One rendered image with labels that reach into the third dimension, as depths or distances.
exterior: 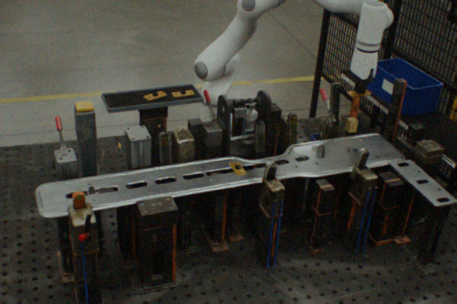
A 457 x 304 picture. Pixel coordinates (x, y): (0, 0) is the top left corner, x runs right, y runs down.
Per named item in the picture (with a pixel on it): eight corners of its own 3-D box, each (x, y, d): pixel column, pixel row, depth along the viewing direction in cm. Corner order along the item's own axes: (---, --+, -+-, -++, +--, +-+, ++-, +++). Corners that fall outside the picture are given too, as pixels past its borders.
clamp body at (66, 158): (61, 246, 228) (53, 165, 209) (58, 228, 237) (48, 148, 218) (88, 242, 231) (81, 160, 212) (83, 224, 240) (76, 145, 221)
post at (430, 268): (425, 275, 225) (443, 212, 210) (407, 256, 234) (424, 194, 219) (439, 272, 227) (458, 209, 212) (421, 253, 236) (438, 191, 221)
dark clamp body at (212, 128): (201, 218, 248) (204, 135, 228) (191, 199, 258) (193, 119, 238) (226, 213, 251) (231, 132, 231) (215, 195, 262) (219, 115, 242)
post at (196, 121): (188, 210, 251) (191, 124, 230) (185, 203, 255) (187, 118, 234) (201, 208, 253) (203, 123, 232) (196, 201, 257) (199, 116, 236)
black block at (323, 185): (312, 258, 230) (323, 195, 215) (299, 240, 239) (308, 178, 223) (330, 254, 233) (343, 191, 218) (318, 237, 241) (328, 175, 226)
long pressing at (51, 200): (41, 225, 192) (40, 221, 192) (33, 186, 210) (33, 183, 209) (409, 161, 238) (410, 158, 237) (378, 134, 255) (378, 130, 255)
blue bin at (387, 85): (407, 117, 261) (413, 89, 254) (365, 87, 284) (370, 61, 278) (437, 111, 267) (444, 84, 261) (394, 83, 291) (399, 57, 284)
